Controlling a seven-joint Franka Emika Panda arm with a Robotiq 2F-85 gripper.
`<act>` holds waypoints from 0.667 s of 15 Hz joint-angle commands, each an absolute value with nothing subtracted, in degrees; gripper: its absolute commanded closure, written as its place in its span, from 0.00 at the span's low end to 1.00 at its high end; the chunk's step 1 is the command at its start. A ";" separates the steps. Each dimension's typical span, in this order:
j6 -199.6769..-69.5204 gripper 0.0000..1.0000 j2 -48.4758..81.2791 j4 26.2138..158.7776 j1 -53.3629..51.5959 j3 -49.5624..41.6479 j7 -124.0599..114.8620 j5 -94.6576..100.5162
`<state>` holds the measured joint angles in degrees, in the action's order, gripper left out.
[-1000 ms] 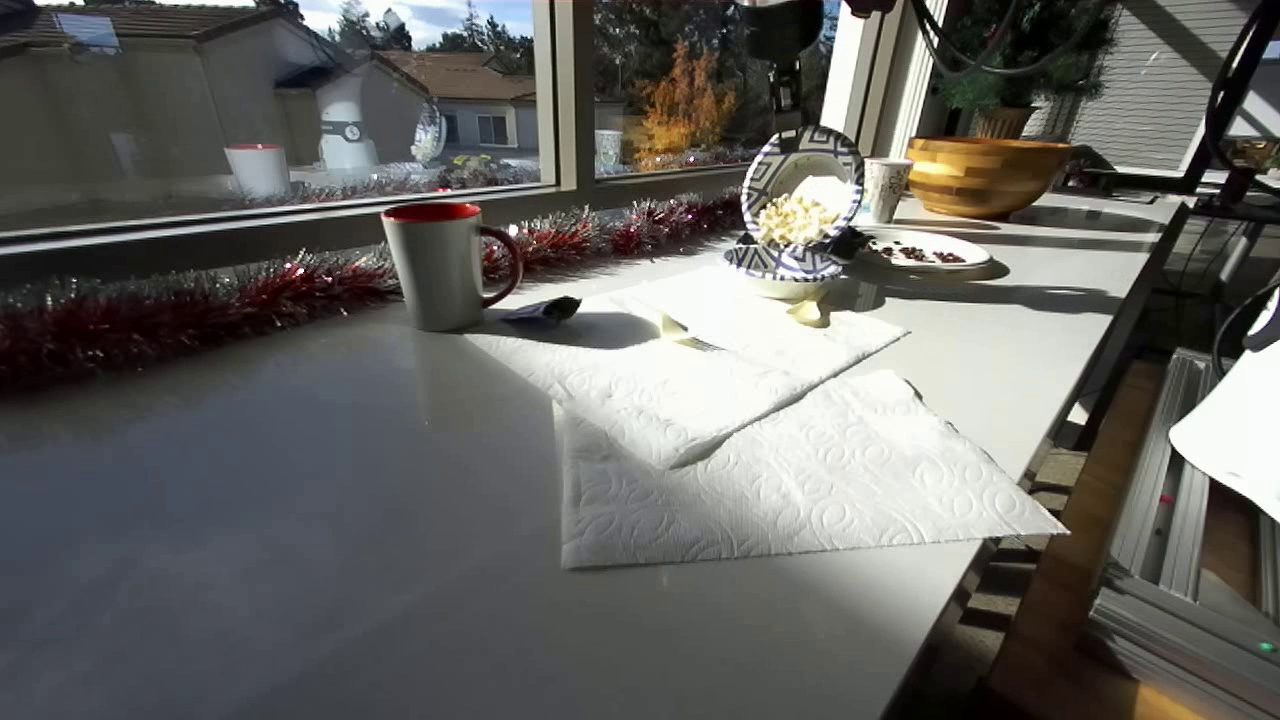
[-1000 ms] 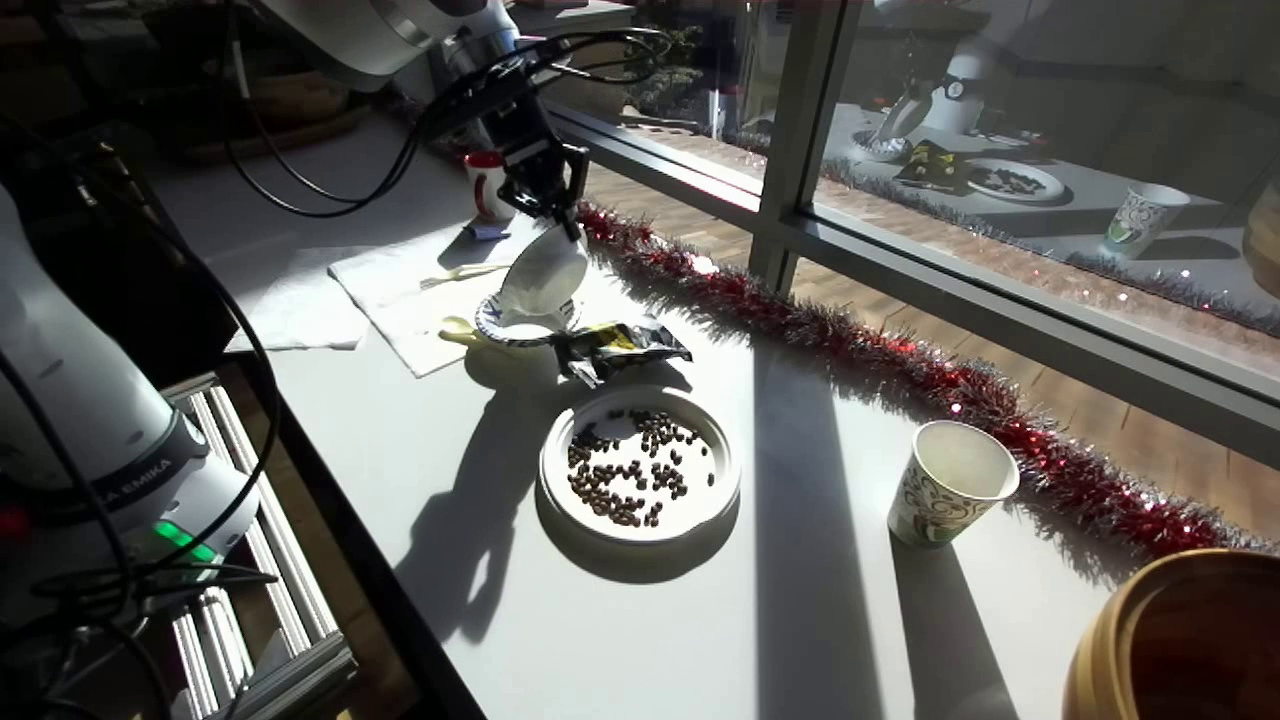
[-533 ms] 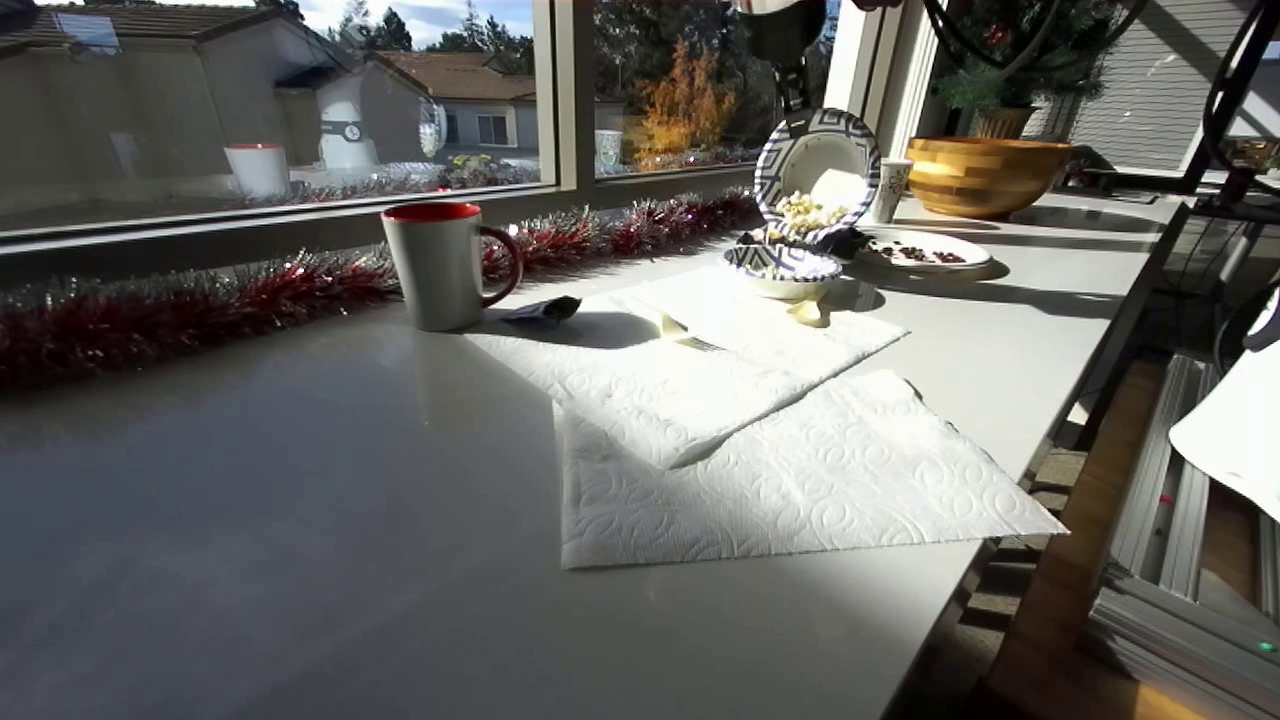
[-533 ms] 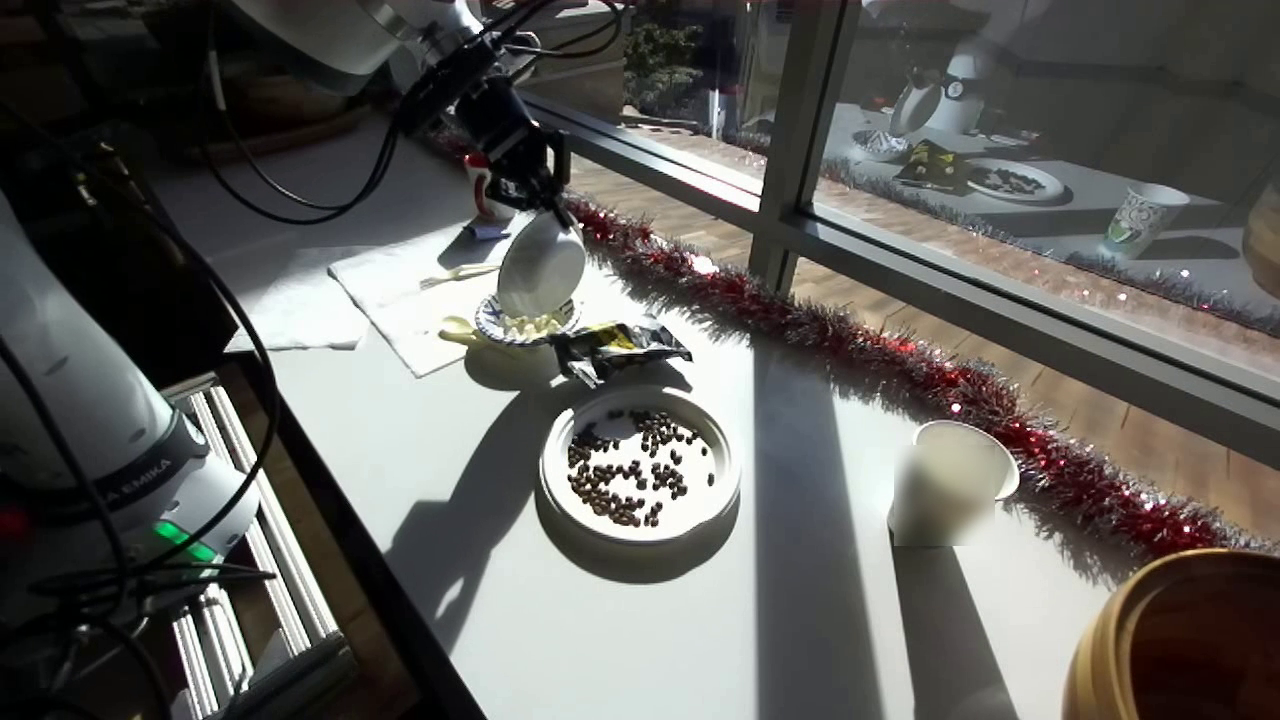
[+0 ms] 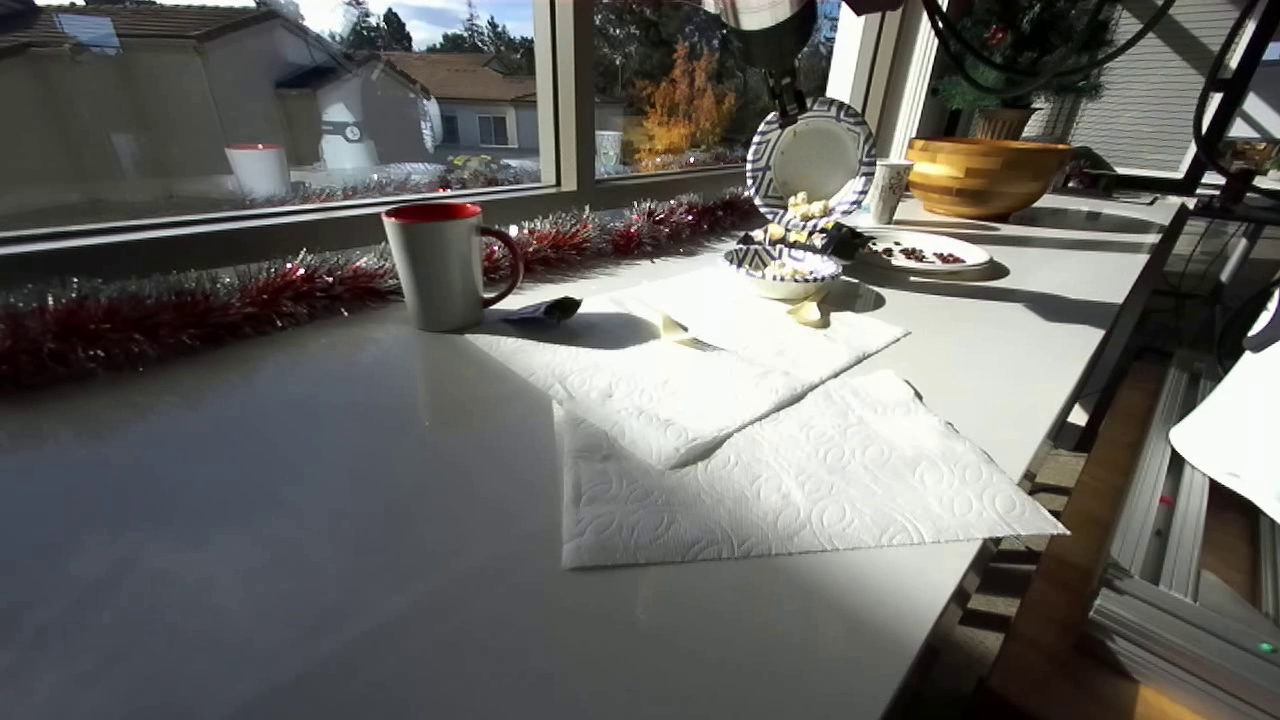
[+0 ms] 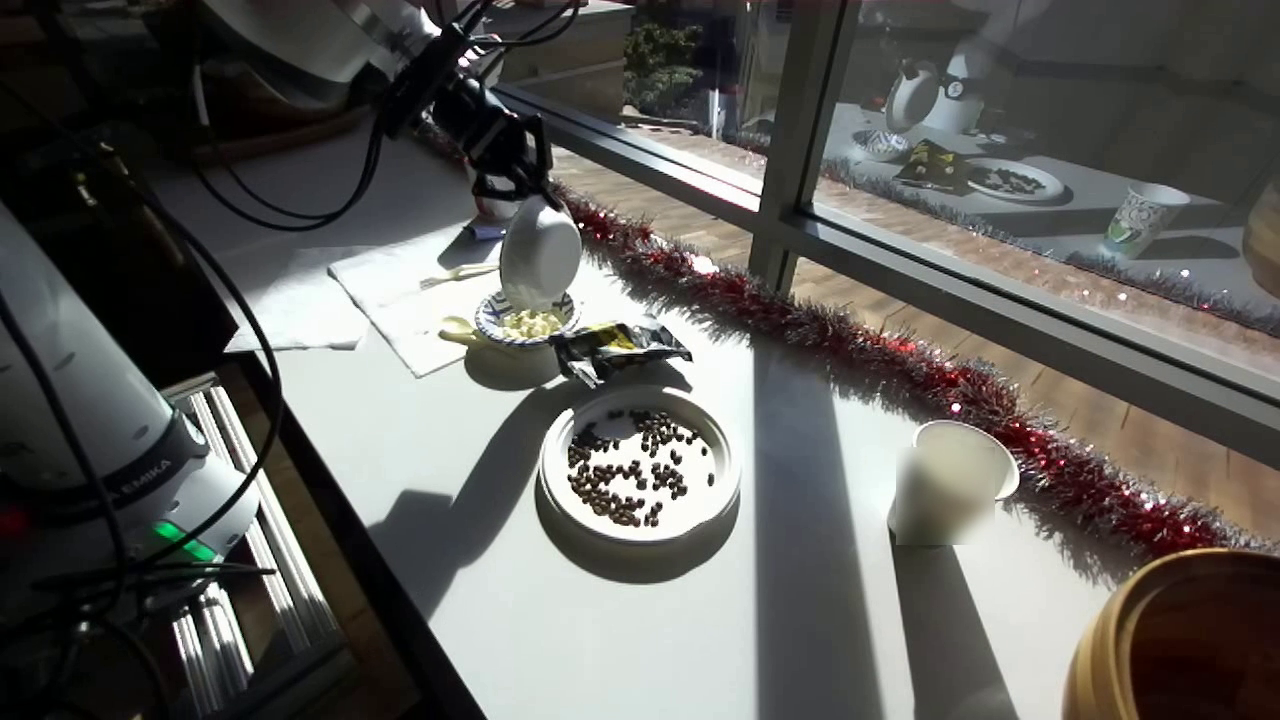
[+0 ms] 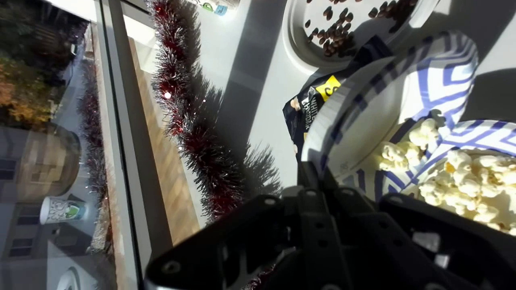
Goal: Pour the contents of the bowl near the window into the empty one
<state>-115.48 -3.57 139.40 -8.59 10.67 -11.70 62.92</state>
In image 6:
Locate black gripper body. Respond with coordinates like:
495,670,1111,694
458,81,556,183

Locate blue patterned bowl with chips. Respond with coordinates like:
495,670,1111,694
495,194,587,314

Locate yellow chip pieces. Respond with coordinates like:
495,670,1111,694
501,302,565,340

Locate white bowl of dark beans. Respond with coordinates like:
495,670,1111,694
537,384,744,546

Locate cream plastic fork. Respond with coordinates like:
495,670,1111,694
420,254,506,292

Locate cream plastic spoon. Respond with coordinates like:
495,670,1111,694
435,310,488,346

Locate white paper towel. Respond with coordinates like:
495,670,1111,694
329,234,537,384

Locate green potted plant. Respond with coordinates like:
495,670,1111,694
622,0,714,118

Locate dark coffee beans heap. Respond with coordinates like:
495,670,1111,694
565,406,720,531

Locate white slatted rack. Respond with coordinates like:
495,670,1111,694
158,377,368,720

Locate red silver tinsel garland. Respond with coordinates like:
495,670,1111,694
551,193,1254,567

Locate patterned paper cup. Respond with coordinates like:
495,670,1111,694
887,415,1024,551

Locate woven basket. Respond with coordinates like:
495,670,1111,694
1062,544,1280,720

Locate black cable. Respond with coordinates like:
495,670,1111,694
126,194,289,565

